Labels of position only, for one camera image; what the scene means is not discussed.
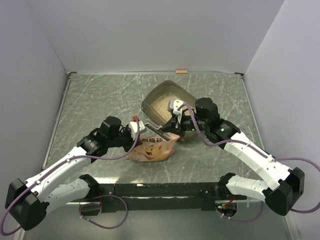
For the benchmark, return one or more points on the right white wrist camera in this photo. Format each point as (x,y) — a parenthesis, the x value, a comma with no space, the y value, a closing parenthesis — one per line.
(175,108)

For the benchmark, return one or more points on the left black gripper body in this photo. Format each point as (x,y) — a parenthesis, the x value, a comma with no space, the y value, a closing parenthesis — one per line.
(124,139)

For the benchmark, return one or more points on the orange cat litter bag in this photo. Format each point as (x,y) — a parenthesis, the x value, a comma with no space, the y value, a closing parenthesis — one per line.
(153,149)

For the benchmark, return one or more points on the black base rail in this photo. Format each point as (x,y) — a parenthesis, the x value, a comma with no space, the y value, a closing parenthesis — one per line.
(163,196)

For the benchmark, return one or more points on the grey translucent litter box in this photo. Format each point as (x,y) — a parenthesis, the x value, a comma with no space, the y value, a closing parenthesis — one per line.
(167,87)

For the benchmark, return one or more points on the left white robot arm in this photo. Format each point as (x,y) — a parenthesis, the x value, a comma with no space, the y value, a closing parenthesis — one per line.
(29,201)

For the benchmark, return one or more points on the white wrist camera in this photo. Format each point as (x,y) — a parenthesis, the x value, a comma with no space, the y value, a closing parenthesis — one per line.
(175,108)
(136,126)

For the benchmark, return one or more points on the orange tape piece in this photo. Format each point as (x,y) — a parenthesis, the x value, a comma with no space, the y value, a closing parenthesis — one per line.
(181,72)

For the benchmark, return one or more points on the beige cat litter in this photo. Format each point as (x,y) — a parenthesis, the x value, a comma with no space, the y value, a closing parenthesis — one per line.
(161,106)

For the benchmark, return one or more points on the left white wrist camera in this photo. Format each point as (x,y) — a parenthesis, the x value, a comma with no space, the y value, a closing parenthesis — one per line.
(136,126)

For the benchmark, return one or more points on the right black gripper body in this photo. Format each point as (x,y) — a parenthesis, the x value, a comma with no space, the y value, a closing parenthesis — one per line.
(187,123)

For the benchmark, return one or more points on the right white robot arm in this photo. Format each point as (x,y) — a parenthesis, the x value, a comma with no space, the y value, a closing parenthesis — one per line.
(279,186)

